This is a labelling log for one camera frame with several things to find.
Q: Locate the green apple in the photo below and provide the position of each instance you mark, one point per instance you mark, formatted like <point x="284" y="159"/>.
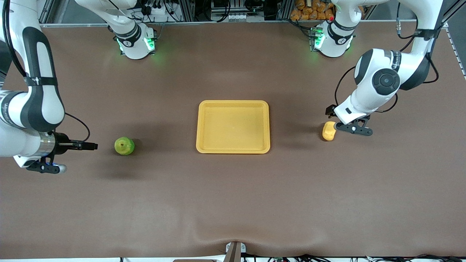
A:
<point x="124" y="146"/>

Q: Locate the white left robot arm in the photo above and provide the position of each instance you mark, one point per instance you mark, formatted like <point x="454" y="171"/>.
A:
<point x="382" y="80"/>

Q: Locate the white power strip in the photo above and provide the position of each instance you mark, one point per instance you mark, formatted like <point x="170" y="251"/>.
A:
<point x="157" y="10"/>

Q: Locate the orange snack bag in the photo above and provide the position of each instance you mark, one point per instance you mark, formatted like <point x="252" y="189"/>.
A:
<point x="313" y="9"/>

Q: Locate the yellow plastic tray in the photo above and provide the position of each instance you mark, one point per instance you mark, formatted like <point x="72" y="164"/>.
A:
<point x="233" y="127"/>

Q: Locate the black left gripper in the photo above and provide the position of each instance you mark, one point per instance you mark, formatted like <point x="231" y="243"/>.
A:
<point x="330" y="111"/>

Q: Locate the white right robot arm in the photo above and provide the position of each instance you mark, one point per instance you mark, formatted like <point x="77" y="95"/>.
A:
<point x="36" y="109"/>

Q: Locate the brown table mat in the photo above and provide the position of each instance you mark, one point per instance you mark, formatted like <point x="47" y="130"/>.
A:
<point x="233" y="200"/>

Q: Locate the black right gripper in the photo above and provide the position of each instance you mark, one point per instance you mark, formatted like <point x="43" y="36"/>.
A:
<point x="61" y="142"/>

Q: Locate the yellow potato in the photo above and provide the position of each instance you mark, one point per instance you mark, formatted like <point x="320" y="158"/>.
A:
<point x="328" y="133"/>

